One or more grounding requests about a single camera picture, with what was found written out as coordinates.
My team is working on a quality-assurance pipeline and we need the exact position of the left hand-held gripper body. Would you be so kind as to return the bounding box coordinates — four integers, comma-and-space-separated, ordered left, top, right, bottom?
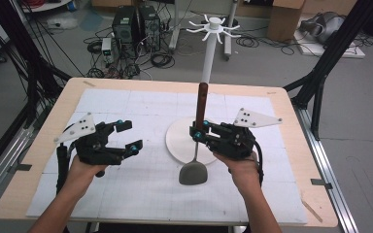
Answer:
53, 112, 129, 167

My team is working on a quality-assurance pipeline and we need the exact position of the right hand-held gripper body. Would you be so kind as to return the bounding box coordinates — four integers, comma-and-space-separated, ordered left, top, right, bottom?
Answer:
205, 107, 284, 162

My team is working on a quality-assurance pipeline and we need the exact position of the metal spatula with wooden handle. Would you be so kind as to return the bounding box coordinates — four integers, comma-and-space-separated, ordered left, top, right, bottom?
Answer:
178, 82, 209, 186

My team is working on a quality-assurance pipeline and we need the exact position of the white hook stand rack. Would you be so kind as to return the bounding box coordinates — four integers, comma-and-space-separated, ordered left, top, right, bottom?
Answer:
165, 14, 242, 165

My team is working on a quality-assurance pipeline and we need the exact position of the person's left hand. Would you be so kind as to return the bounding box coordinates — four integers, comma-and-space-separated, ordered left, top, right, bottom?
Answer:
66, 154, 110, 195

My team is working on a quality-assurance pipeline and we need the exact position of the person's right hand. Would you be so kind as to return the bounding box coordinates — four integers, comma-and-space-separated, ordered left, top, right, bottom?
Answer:
213, 151, 262, 198

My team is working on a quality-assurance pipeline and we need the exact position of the white grid mat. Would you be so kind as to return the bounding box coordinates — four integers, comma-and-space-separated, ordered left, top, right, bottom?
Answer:
25, 87, 308, 225

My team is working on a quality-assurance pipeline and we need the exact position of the small white power supply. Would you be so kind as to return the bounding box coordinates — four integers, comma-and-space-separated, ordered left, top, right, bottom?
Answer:
101, 37, 115, 64

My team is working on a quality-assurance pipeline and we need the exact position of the white stand leg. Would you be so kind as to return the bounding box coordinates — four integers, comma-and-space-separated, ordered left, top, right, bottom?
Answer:
169, 0, 183, 51
222, 0, 239, 61

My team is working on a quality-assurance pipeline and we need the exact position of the black computer tower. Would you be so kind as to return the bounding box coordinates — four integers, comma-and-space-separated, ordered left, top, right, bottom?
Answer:
112, 5, 140, 45
138, 4, 161, 52

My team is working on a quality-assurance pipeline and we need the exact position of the thin wooden stick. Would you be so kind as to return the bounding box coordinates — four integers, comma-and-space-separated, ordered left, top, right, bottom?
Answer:
300, 198, 323, 223

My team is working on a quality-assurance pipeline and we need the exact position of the cardboard box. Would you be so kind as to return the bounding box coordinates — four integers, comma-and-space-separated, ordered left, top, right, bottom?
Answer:
266, 0, 306, 42

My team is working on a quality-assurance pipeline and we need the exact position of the white flat board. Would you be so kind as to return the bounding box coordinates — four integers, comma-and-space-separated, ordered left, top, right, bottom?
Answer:
293, 28, 366, 59

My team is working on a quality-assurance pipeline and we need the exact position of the grey bag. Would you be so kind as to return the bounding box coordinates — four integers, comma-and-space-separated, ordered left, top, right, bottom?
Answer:
299, 11, 346, 45

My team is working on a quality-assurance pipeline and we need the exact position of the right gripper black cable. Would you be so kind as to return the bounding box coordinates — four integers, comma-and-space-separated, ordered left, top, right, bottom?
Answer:
252, 138, 265, 186

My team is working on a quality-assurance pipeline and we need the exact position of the tangle of black floor cables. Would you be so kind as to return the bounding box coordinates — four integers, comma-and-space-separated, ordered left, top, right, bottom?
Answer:
83, 25, 176, 80

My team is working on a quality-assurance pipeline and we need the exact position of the aluminium rail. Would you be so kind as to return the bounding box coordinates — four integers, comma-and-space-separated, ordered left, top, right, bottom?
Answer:
292, 105, 359, 233
0, 106, 35, 212

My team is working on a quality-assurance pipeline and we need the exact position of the black metal frame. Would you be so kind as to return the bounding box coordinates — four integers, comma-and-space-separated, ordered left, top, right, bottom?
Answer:
0, 0, 72, 129
283, 0, 373, 141

